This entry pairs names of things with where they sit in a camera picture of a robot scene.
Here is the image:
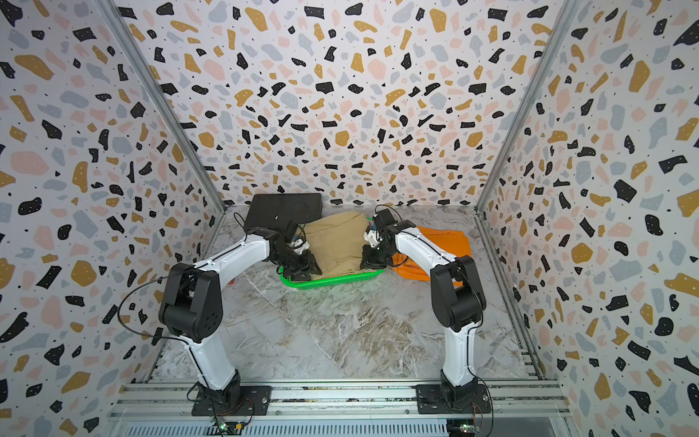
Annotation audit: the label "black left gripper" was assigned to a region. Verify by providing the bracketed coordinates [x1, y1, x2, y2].
[272, 248, 323, 280]

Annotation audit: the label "khaki pants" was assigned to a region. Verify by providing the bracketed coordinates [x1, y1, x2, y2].
[305, 211, 369, 280]

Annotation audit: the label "orange pants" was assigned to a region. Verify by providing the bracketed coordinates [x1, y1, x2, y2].
[392, 227, 473, 282]

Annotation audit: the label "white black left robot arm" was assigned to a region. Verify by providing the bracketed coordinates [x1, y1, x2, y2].
[158, 228, 322, 411]

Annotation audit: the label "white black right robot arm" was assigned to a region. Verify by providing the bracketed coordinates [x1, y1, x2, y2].
[360, 207, 487, 410]

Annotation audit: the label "green plastic basket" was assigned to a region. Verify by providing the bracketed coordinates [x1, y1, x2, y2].
[279, 214, 384, 290]

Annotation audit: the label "black hard carry case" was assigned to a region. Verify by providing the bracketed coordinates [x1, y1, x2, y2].
[244, 193, 322, 232]

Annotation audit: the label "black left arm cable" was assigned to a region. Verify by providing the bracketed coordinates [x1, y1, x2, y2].
[116, 275, 187, 342]

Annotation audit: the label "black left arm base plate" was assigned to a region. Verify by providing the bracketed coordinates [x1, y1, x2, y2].
[191, 385, 272, 417]

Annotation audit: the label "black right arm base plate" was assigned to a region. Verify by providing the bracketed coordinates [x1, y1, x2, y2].
[415, 382, 493, 414]

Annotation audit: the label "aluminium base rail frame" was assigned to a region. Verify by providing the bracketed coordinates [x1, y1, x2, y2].
[105, 380, 577, 436]

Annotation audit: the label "aluminium corner post right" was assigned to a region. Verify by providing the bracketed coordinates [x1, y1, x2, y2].
[474, 0, 581, 214]

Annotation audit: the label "aluminium corner post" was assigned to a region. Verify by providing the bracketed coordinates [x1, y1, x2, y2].
[94, 0, 226, 213]
[474, 0, 581, 214]

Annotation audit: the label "aluminium corner post left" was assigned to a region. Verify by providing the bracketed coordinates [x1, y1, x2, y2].
[94, 0, 226, 213]

